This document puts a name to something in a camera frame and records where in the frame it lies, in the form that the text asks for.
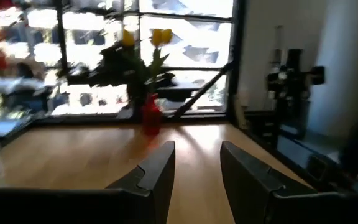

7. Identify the red vase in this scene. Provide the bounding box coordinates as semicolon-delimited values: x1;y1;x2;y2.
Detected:
140;93;164;137

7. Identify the black window frame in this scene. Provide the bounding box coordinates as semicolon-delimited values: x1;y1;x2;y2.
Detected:
53;0;248;122

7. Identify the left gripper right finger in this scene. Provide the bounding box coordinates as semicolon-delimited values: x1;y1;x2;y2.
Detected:
219;139;319;224

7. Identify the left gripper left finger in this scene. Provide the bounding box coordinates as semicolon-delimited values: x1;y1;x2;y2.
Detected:
103;139;177;224

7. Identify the black equipment stand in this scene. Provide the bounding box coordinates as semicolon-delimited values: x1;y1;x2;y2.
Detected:
264;46;326;150

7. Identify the yellow artificial tulip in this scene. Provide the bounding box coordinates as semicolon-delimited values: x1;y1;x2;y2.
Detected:
154;27;174;100
121;29;155;103
149;27;165;100

